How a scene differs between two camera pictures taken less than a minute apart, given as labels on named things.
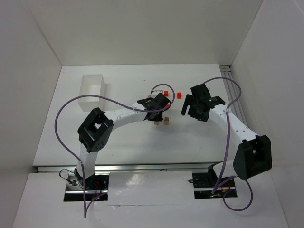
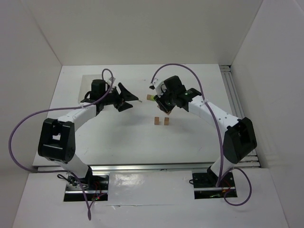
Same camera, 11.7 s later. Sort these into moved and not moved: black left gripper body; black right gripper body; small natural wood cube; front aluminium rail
Moved: black right gripper body; black left gripper body
Not moved: small natural wood cube; front aluminium rail
